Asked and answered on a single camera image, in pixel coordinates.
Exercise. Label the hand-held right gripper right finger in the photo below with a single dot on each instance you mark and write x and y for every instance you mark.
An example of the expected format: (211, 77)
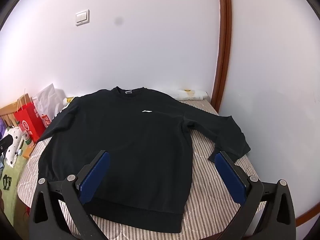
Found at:
(230, 177)

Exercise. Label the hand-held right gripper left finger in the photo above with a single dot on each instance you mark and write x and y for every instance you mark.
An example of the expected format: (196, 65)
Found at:
(96, 177)

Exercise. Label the black sweatshirt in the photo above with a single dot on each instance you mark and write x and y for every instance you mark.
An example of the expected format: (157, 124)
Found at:
(140, 142)

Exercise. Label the striped bed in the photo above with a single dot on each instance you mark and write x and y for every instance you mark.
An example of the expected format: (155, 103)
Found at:
(212, 192)

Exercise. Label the small green white bottle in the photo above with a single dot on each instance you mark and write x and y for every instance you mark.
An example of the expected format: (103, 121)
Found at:
(26, 137)

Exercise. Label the green floor mat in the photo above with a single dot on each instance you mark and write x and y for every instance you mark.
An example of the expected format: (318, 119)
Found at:
(12, 195)

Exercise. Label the red paper bag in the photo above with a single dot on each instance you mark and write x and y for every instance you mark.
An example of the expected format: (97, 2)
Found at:
(30, 122)

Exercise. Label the white spotted plush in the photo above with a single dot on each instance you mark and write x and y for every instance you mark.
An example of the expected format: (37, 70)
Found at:
(12, 147)

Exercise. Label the white plastic bag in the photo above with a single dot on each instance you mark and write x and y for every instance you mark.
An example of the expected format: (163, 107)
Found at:
(47, 100)

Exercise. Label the rolled white mat yellow print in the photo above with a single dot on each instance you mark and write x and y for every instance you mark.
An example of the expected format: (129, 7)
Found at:
(192, 93)

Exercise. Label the black device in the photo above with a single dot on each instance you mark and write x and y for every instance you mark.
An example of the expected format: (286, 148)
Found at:
(5, 142)

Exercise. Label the purple cloth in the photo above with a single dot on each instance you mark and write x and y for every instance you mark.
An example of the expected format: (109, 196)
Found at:
(2, 127)

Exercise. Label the brown wooden door frame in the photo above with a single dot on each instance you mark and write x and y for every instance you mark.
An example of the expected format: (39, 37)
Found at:
(223, 55)

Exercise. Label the white wall light switch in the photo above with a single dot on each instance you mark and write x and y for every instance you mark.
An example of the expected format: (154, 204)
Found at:
(82, 17)

